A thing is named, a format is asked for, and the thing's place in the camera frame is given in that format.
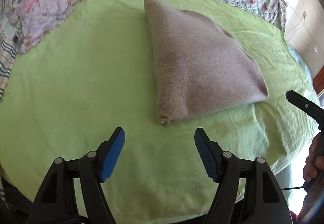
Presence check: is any black cable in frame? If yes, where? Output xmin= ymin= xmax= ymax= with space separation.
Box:
xmin=280 ymin=185 xmax=306 ymax=192

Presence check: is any light green bed sheet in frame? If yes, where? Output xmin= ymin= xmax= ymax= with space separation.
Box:
xmin=1 ymin=0 xmax=318 ymax=223

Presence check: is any person's right hand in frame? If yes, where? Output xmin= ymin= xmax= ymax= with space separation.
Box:
xmin=303 ymin=133 xmax=323 ymax=182

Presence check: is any purple pink floral pillow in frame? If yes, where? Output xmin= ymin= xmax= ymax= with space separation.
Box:
xmin=1 ymin=0 xmax=83 ymax=54

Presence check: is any beige knitted sweater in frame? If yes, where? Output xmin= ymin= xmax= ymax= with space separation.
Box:
xmin=144 ymin=0 xmax=269 ymax=125

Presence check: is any red wooden door frame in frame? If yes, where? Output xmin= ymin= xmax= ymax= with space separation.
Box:
xmin=313 ymin=66 xmax=324 ymax=95

